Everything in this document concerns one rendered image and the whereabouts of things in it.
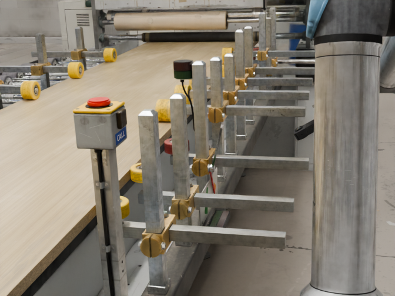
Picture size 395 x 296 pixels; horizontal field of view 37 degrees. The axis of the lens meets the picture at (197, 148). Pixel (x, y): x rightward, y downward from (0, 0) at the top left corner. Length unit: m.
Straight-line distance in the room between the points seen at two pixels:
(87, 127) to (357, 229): 0.49
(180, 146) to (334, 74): 0.63
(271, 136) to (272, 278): 1.64
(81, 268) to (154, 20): 2.88
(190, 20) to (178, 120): 2.63
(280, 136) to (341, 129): 3.30
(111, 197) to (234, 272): 1.91
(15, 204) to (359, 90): 0.88
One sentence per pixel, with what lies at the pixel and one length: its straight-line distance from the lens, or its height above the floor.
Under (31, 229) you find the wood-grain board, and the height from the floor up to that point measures 0.90.
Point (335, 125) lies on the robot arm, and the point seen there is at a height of 1.18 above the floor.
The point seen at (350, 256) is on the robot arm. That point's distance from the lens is 1.05.
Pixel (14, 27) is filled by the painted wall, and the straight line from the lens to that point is 12.31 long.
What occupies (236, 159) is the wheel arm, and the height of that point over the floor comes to 0.86.
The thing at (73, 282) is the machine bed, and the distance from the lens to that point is 1.49.
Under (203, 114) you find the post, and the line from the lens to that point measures 1.78.
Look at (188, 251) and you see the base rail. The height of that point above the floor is 0.70.
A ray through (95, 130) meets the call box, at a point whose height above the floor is 1.19.
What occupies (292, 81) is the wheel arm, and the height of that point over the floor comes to 0.95.
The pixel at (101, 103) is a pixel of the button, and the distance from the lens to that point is 1.02.
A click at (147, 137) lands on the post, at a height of 1.09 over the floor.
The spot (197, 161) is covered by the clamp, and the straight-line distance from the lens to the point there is 1.80.
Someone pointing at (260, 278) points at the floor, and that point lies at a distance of 2.89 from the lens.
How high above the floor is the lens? 1.46
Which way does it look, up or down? 18 degrees down
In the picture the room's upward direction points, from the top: 2 degrees counter-clockwise
